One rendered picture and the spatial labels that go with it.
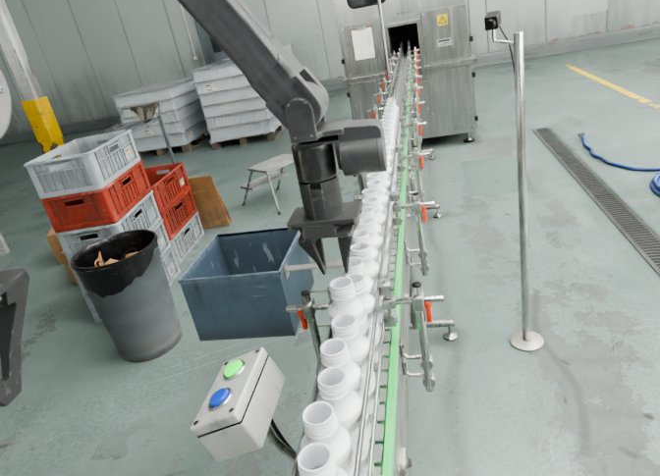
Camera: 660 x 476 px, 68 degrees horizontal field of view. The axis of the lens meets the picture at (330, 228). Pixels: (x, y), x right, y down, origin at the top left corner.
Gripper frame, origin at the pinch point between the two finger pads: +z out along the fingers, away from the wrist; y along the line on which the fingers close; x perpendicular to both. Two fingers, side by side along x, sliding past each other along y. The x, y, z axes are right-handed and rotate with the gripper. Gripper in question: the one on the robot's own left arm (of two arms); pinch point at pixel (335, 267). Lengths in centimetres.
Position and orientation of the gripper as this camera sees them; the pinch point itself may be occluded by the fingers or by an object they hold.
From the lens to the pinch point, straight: 75.3
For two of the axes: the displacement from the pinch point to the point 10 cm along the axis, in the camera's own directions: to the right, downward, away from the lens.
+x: -1.5, 4.2, -8.9
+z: 1.7, 9.0, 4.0
